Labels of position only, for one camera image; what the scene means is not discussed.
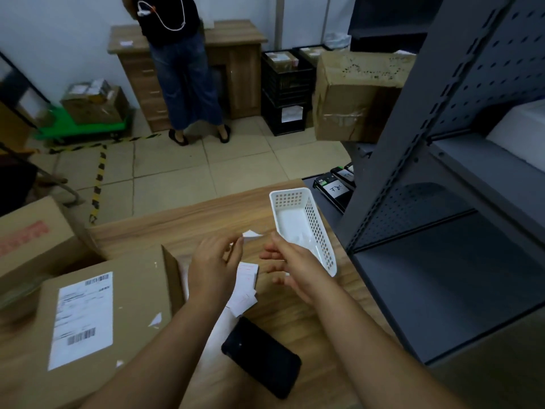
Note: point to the stack of white stickers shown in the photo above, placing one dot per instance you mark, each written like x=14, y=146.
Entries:
x=245, y=289

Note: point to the red stamped white sticker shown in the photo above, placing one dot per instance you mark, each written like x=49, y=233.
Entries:
x=251, y=234

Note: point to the white plastic bag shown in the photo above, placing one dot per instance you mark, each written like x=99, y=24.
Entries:
x=337, y=41

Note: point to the person's right forearm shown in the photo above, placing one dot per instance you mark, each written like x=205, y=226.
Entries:
x=383, y=357

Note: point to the person's left hand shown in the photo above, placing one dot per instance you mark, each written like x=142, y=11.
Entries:
x=213, y=276

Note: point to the black handheld scanner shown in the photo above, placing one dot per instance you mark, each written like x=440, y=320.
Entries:
x=262, y=357

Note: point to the person's right hand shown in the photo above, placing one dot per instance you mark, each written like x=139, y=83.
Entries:
x=302, y=272

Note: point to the black plastic crates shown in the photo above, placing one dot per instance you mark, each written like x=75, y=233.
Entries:
x=272, y=123

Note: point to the black plastic crate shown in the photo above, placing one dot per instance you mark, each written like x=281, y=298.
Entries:
x=298, y=48
x=285, y=87

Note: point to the black flat device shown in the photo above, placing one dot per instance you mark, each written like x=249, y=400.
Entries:
x=350, y=168
x=345, y=176

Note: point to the small yellowish cardboard box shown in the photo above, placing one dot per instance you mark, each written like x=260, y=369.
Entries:
x=99, y=90

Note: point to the person's left forearm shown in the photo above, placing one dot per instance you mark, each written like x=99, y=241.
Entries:
x=153, y=362

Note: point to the white flat box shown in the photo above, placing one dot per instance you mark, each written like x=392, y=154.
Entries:
x=519, y=132

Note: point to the red striped cardboard box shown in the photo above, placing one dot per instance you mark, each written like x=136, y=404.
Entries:
x=42, y=234

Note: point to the black office chair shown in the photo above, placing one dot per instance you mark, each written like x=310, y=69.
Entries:
x=17, y=183

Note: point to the small labelled cardboard box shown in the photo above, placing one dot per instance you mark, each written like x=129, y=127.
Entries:
x=76, y=89

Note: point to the stack of large cardboard boxes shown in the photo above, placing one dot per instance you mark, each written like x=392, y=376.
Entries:
x=13, y=132

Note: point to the pile of translucent backing papers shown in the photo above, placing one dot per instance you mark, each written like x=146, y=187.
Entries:
x=296, y=225

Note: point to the green platform trolley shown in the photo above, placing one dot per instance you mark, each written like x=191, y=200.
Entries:
x=76, y=127

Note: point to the labelled flat cardboard box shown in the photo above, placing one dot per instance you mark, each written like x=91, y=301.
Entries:
x=313, y=53

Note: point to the large plain cardboard box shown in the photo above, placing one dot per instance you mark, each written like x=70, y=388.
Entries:
x=136, y=285

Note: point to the wooden drawer desk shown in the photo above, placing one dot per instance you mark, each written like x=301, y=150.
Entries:
x=242, y=72

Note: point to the black scanners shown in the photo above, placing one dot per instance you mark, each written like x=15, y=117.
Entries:
x=334, y=191

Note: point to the large wrapped cardboard box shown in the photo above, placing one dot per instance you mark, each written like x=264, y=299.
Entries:
x=353, y=97

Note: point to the medium taped cardboard box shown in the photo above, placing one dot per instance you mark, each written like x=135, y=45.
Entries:
x=98, y=112

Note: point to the white perforated plastic tray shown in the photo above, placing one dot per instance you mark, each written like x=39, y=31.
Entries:
x=276, y=200

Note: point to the dark metal shelf rack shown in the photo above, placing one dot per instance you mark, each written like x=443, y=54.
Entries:
x=391, y=21
x=426, y=272

